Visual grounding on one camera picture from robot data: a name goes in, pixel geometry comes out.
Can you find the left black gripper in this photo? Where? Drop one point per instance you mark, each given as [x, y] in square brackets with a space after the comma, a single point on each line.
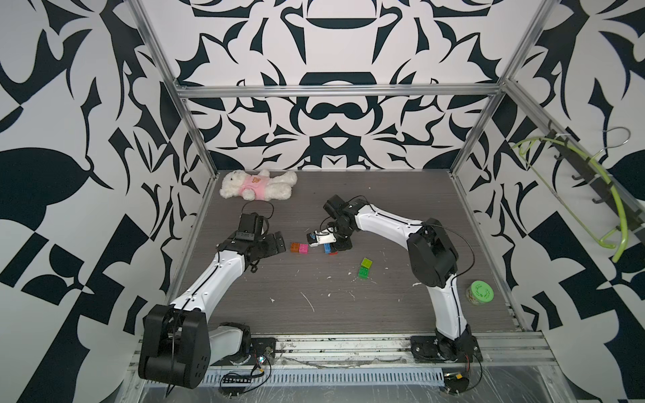
[272, 248]

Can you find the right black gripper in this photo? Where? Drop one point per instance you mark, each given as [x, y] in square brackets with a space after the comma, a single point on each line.
[341, 244]

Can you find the light green lego brick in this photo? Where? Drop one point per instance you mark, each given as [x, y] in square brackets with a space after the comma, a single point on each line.
[366, 263]

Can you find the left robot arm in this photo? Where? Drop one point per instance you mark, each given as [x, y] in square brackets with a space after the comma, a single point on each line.
[178, 347]

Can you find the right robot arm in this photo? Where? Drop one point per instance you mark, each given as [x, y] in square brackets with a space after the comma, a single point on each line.
[433, 260]

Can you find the dark green lego brick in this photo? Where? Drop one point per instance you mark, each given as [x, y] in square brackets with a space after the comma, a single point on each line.
[363, 273]

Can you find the white teddy bear pink shirt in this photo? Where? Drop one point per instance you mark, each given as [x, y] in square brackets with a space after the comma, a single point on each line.
[259, 187]

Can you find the black connector box left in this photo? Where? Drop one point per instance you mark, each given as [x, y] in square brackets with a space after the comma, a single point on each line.
[234, 384]

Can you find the black connector box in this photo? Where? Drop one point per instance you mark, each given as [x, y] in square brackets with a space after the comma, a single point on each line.
[455, 383]
[234, 384]

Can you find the green plastic hanger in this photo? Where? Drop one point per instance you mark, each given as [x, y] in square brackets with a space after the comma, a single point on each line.
[598, 221]

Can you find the black connector box right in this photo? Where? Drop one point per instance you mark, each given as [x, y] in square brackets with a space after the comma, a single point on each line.
[455, 383]

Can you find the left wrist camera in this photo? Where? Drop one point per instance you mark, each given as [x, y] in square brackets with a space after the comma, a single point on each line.
[250, 227]

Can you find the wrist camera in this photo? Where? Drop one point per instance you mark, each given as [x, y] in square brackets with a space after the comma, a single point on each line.
[321, 237]
[250, 227]

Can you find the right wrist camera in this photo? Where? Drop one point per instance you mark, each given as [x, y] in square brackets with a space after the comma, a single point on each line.
[321, 237]

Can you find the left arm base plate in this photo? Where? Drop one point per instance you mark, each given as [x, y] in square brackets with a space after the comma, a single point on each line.
[251, 350]

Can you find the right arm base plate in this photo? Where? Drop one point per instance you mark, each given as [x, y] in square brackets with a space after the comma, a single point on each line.
[441, 349]

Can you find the black wall hook rack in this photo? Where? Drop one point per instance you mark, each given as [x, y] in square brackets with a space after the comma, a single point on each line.
[609, 189]

